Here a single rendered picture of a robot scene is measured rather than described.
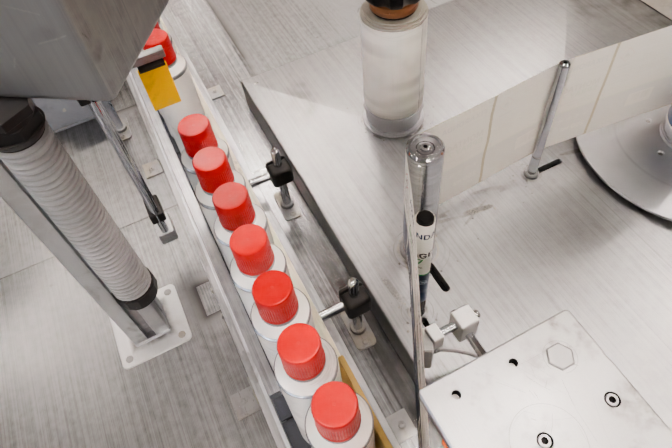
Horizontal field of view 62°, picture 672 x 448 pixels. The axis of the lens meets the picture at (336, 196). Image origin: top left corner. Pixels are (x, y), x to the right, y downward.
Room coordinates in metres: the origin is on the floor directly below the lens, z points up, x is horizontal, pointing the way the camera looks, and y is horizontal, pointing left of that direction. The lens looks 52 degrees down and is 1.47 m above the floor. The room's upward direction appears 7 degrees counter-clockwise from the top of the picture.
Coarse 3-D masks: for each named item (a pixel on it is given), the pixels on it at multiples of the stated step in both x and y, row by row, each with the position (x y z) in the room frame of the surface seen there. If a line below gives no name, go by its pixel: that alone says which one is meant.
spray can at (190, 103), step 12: (156, 36) 0.57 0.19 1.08; (168, 36) 0.57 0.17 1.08; (144, 48) 0.56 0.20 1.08; (168, 48) 0.56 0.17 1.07; (168, 60) 0.56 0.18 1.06; (180, 60) 0.57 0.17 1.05; (180, 72) 0.56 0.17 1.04; (180, 84) 0.55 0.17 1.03; (192, 84) 0.57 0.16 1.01; (180, 96) 0.55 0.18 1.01; (192, 96) 0.56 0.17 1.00; (168, 108) 0.55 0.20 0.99; (180, 108) 0.55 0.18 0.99; (192, 108) 0.55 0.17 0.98; (168, 120) 0.55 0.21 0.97; (180, 120) 0.55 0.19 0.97; (180, 144) 0.55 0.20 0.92
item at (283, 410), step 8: (176, 144) 0.60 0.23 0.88; (176, 152) 0.58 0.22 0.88; (200, 208) 0.47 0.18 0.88; (264, 352) 0.25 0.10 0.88; (272, 400) 0.20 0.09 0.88; (280, 400) 0.20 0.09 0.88; (280, 408) 0.19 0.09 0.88; (288, 408) 0.19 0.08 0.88; (280, 416) 0.18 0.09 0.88; (288, 416) 0.18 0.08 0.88; (288, 424) 0.17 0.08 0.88; (296, 424) 0.17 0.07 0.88; (288, 432) 0.17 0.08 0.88; (296, 432) 0.17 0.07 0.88; (296, 440) 0.16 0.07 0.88; (304, 440) 0.16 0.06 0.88
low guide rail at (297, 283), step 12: (204, 108) 0.63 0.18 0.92; (216, 132) 0.57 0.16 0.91; (228, 144) 0.55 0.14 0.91; (240, 168) 0.50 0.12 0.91; (252, 192) 0.46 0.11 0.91; (276, 240) 0.38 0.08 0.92; (288, 264) 0.34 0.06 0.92; (300, 288) 0.31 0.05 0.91; (312, 312) 0.28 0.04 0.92; (324, 336) 0.25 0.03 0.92; (336, 348) 0.23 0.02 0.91
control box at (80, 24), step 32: (0, 0) 0.23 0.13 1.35; (32, 0) 0.23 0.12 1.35; (64, 0) 0.23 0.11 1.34; (96, 0) 0.24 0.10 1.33; (128, 0) 0.27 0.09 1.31; (160, 0) 0.30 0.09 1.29; (0, 32) 0.23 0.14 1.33; (32, 32) 0.23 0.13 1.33; (64, 32) 0.22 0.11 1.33; (96, 32) 0.23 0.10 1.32; (128, 32) 0.26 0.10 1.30; (0, 64) 0.24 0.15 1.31; (32, 64) 0.23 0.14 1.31; (64, 64) 0.23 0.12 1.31; (96, 64) 0.23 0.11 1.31; (128, 64) 0.25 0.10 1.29; (32, 96) 0.23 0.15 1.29; (64, 96) 0.23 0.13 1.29; (96, 96) 0.22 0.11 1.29
